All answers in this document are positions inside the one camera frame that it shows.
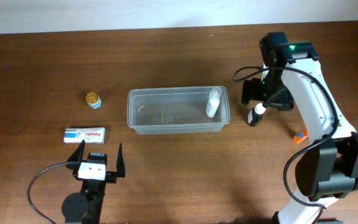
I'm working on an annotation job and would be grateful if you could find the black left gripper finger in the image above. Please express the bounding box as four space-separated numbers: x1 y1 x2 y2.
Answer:
67 140 85 162
116 144 126 178

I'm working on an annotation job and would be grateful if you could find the black bottle white cap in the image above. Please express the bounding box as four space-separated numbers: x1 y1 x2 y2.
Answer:
247 103 266 127

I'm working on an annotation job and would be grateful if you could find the orange tube white cap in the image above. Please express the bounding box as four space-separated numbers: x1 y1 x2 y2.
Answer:
292 128 308 144

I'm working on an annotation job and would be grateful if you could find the white lotion bottle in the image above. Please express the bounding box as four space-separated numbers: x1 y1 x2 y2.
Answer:
206 87 222 118

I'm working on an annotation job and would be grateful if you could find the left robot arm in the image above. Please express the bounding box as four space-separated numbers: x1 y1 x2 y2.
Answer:
62 141 126 223

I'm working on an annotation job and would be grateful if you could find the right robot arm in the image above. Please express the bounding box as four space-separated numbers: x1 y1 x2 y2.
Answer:
241 32 358 223

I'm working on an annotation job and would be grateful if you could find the clear plastic container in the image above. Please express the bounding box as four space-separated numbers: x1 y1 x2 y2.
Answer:
127 86 231 135

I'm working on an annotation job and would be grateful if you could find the white Panadol box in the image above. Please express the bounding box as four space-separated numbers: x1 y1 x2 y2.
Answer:
63 128 106 144

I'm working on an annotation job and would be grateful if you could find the gold lid balm jar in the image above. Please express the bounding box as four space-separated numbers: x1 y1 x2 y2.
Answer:
85 92 102 109

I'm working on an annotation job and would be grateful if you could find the left black cable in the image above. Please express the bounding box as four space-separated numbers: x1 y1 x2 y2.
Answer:
27 161 74 224

